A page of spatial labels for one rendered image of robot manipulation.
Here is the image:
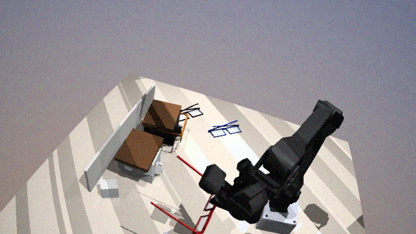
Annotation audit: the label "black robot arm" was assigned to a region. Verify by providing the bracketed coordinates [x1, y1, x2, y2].
[226, 100, 344, 221]

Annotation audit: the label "black glasses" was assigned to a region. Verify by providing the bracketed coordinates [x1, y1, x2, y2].
[179, 103, 203, 122]

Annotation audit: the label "grey flat panel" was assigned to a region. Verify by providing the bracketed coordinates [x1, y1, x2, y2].
[84, 84, 155, 192]

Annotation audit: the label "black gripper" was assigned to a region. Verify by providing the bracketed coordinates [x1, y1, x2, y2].
[199, 164, 264, 224]

